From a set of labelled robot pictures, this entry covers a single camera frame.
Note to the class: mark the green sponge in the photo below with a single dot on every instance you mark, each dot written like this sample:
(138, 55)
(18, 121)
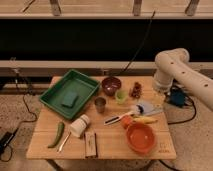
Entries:
(69, 99)

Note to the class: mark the black power adapter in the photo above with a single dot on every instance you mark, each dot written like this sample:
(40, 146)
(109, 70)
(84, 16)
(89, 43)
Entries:
(5, 140)

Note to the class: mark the wooden folding table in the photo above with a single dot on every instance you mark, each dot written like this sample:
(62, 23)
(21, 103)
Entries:
(111, 141)

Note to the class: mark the white cylindrical cup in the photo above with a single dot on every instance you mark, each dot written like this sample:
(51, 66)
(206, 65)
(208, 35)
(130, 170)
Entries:
(79, 125)

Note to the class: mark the purple bowl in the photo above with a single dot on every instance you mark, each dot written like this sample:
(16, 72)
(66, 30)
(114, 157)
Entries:
(110, 85)

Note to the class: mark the wooden chalkboard eraser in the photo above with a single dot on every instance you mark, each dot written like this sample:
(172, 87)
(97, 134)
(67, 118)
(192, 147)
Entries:
(90, 144)

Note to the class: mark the green chili pepper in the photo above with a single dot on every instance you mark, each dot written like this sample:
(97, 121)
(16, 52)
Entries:
(58, 136)

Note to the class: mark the blue power box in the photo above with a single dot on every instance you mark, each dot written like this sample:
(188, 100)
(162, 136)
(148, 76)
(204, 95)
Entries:
(177, 98)

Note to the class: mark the green plastic tray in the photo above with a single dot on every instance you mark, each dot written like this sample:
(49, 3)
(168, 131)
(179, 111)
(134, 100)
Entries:
(72, 81)

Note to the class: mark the small metal cup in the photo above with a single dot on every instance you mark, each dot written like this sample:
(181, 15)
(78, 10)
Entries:
(100, 103)

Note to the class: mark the small green cup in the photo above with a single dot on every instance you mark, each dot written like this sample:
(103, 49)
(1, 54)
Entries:
(120, 96)

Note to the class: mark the brown pine cone toy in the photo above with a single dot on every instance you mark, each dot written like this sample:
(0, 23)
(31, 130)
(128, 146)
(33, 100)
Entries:
(136, 91)

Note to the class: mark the small orange fruit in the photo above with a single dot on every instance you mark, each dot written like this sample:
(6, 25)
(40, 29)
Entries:
(125, 121)

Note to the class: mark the orange bowl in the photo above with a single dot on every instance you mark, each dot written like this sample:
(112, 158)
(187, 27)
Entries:
(140, 138)

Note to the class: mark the silver spoon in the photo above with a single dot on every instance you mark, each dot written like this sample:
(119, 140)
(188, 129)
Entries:
(63, 143)

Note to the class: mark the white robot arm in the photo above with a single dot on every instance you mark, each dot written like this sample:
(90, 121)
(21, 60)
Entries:
(172, 65)

